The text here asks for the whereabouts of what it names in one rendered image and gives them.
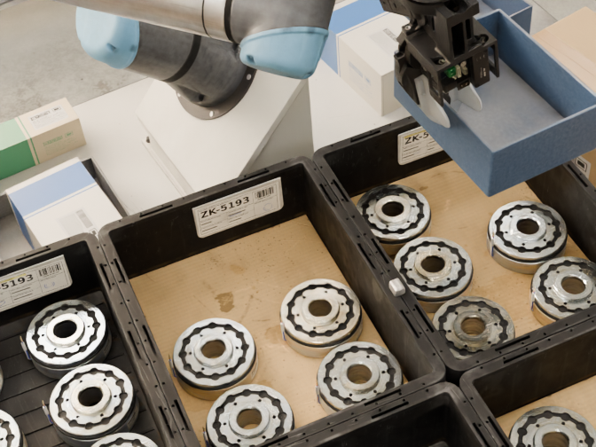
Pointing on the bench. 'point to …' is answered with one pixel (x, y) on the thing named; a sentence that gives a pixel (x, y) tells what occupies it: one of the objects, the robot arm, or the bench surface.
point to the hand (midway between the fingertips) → (441, 109)
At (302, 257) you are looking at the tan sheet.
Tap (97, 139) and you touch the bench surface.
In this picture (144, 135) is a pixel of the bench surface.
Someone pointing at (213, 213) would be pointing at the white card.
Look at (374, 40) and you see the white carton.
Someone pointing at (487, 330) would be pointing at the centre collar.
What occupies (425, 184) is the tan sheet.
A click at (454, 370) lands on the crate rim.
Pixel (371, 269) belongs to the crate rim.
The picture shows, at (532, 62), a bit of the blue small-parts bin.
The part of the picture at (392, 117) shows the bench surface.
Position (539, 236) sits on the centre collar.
